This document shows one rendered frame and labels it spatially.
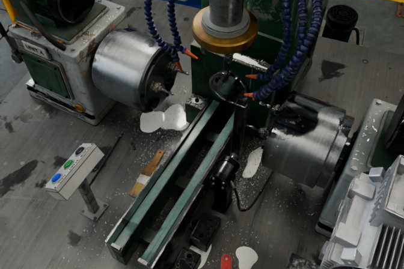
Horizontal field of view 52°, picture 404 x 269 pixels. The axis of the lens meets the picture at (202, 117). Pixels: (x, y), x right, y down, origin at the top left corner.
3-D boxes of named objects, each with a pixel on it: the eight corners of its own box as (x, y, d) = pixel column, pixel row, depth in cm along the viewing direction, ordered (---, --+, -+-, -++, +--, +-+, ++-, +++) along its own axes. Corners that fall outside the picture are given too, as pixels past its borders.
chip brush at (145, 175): (155, 149, 152) (155, 147, 151) (168, 153, 151) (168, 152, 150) (128, 196, 141) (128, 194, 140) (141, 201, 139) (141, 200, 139)
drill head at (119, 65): (110, 52, 167) (97, 0, 147) (189, 84, 156) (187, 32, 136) (69, 93, 153) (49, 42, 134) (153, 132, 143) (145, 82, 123)
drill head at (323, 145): (263, 114, 147) (272, 63, 127) (380, 161, 135) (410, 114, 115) (232, 168, 134) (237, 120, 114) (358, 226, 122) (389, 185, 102)
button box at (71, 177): (92, 154, 127) (81, 142, 124) (105, 154, 122) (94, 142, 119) (55, 199, 118) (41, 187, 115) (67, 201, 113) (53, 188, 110)
